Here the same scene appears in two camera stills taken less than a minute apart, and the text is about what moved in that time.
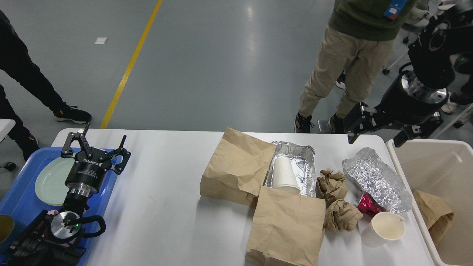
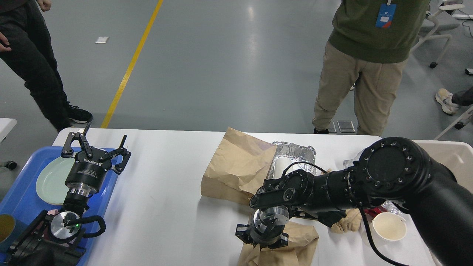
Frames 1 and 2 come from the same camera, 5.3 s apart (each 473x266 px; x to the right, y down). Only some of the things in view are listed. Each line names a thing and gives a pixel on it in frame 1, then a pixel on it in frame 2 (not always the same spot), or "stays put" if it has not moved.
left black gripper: [88, 172] stays put
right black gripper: [406, 101] → [266, 226]
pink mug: [54, 212] stays put
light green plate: [50, 185] stays put
